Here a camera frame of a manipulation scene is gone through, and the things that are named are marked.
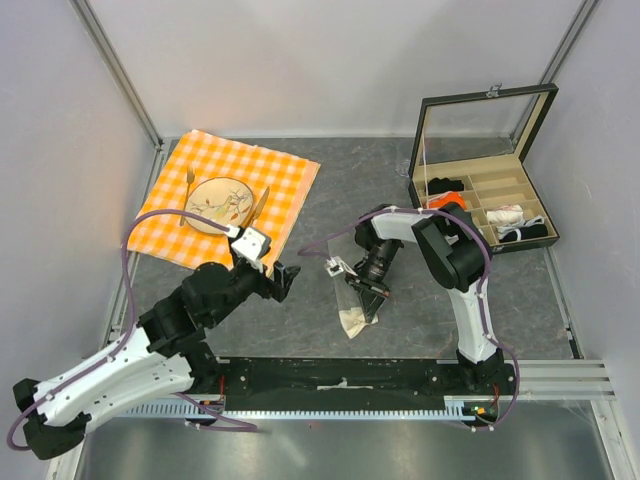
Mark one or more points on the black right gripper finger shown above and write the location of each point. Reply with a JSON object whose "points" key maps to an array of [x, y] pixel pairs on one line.
{"points": [[366, 298], [375, 302]]}

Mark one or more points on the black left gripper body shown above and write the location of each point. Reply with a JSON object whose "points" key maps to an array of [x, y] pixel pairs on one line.
{"points": [[246, 281]]}

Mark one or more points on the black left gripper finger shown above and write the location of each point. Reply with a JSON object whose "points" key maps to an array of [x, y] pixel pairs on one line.
{"points": [[282, 272], [280, 288]]}

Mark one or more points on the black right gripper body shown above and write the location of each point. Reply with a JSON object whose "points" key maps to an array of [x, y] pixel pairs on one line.
{"points": [[375, 267]]}

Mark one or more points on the grey cream underwear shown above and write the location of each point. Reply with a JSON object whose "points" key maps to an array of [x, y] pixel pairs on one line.
{"points": [[350, 311]]}

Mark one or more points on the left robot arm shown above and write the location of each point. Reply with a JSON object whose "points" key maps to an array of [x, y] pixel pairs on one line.
{"points": [[163, 353]]}

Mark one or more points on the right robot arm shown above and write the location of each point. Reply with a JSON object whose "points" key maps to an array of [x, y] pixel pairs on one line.
{"points": [[457, 257]]}

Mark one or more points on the orange rolled underwear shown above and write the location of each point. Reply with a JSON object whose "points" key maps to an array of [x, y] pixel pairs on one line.
{"points": [[441, 200]]}

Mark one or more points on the white pink rolled underwear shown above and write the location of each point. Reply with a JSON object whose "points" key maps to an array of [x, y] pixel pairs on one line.
{"points": [[507, 214]]}

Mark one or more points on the black white rolled underwear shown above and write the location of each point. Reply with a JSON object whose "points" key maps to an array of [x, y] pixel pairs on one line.
{"points": [[523, 230]]}

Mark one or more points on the gold knife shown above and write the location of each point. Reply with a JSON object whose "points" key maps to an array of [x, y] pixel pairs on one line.
{"points": [[257, 208]]}

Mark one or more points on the beige bird pattern plate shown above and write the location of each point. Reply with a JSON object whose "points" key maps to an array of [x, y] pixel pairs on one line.
{"points": [[223, 200]]}

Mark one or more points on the gold fork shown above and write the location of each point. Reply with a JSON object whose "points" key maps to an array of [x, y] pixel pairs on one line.
{"points": [[190, 178]]}

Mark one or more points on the black compartment storage box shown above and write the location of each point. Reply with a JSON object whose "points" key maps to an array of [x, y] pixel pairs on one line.
{"points": [[483, 139]]}

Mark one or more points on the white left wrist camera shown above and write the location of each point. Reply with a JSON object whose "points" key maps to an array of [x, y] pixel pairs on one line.
{"points": [[250, 245]]}

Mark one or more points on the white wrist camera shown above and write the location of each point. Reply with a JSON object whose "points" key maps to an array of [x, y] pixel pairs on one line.
{"points": [[250, 245], [336, 266]]}

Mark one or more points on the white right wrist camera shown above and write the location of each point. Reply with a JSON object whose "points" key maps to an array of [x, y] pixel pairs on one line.
{"points": [[336, 266]]}

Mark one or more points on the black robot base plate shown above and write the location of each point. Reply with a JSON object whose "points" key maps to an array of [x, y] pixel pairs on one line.
{"points": [[255, 381]]}

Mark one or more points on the grey slotted cable duct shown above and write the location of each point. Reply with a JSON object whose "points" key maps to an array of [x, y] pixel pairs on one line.
{"points": [[444, 409]]}

